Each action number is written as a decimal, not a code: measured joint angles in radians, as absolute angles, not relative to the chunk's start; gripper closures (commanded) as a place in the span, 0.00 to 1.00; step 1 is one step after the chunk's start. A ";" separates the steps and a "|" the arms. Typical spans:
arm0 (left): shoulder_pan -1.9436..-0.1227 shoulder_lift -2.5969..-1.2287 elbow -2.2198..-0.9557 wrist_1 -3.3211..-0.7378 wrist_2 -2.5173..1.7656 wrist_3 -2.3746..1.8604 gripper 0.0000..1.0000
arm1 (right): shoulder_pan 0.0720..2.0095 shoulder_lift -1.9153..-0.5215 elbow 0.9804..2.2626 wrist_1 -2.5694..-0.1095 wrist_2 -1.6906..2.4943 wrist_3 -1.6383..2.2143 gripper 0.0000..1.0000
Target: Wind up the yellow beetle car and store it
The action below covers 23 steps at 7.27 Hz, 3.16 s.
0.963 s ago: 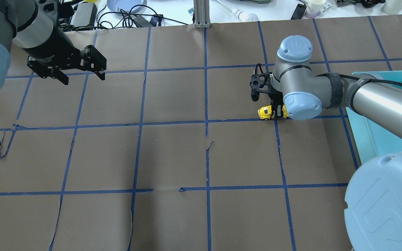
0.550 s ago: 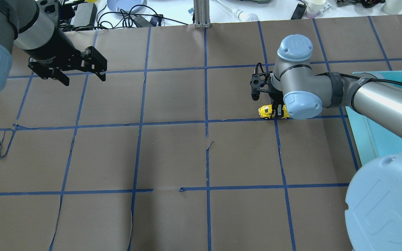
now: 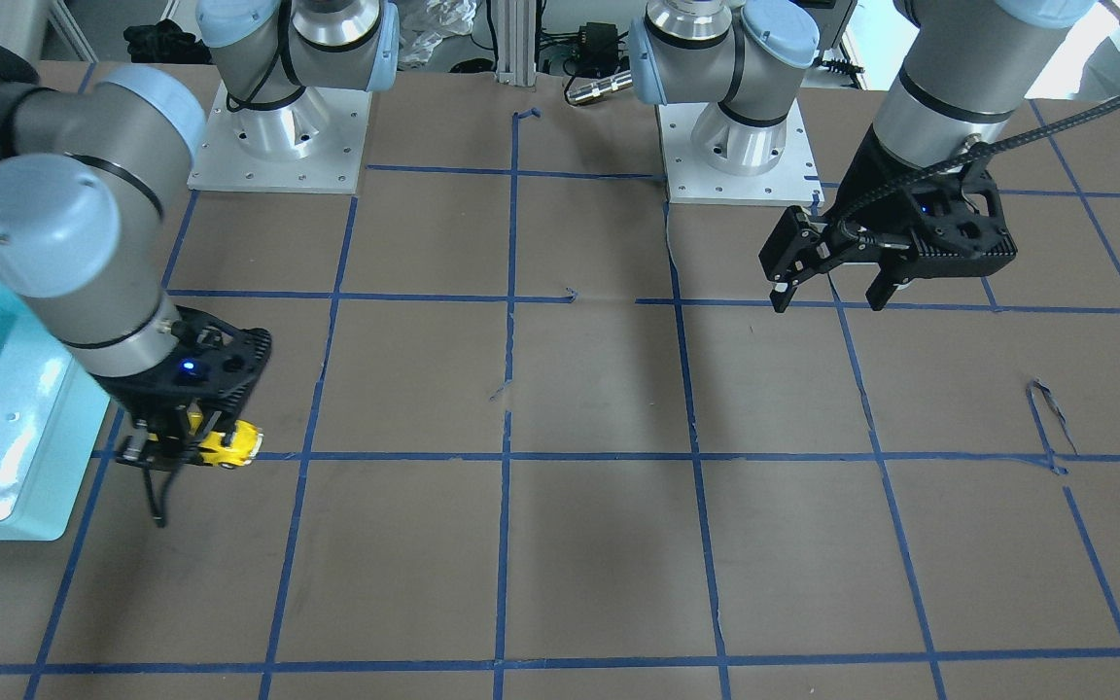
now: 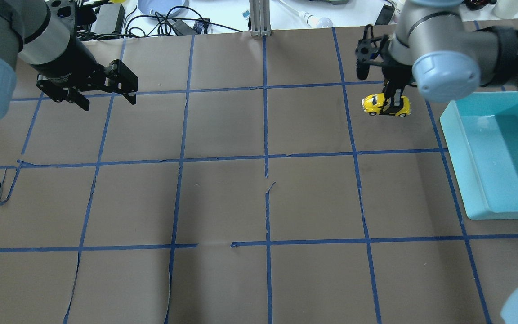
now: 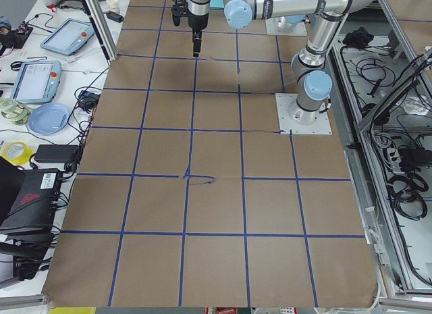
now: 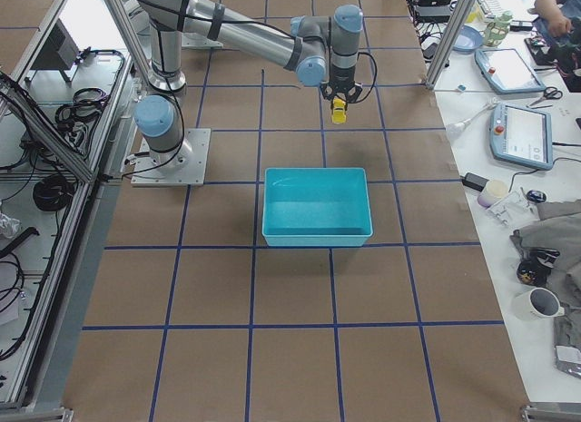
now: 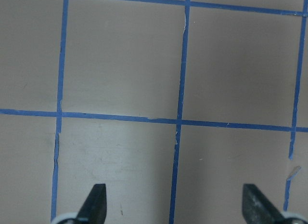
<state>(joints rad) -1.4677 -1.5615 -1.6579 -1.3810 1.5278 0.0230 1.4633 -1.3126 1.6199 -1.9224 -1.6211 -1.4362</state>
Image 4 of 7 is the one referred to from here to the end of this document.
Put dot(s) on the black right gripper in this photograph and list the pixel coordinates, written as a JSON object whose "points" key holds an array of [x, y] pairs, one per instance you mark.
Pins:
{"points": [[394, 75]]}

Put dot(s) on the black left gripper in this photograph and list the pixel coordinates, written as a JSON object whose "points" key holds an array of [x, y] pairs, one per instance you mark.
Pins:
{"points": [[66, 60]]}

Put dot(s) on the yellow toy beetle car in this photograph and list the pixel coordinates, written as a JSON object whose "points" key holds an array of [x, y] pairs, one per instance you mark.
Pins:
{"points": [[377, 104]]}

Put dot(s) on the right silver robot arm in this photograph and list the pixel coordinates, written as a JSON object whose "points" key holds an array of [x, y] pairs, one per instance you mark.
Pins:
{"points": [[431, 50]]}

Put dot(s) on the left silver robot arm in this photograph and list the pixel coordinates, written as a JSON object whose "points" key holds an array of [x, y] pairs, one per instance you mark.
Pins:
{"points": [[43, 35]]}

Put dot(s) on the blue plastic plate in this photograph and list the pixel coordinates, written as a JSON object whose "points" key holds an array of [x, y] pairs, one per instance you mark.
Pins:
{"points": [[174, 7]]}

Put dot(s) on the turquoise plastic bin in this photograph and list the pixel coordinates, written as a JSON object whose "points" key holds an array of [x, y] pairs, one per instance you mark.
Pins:
{"points": [[481, 133]]}

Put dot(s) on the aluminium frame post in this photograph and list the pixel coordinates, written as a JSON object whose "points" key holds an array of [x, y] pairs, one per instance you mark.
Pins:
{"points": [[260, 18]]}

